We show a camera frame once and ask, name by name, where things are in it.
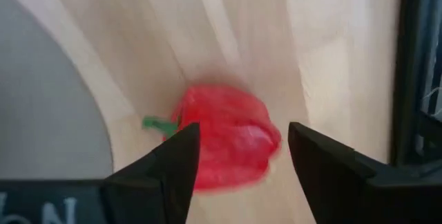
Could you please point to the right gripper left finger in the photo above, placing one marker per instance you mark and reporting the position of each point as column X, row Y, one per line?
column 162, row 182

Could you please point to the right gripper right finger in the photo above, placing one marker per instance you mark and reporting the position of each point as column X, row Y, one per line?
column 328, row 182

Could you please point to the red bell pepper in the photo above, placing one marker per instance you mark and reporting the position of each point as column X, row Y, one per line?
column 235, row 130

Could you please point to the grey round mat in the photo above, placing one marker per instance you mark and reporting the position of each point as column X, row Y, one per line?
column 45, row 113

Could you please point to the black aluminium table frame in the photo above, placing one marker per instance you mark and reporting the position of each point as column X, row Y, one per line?
column 407, row 61

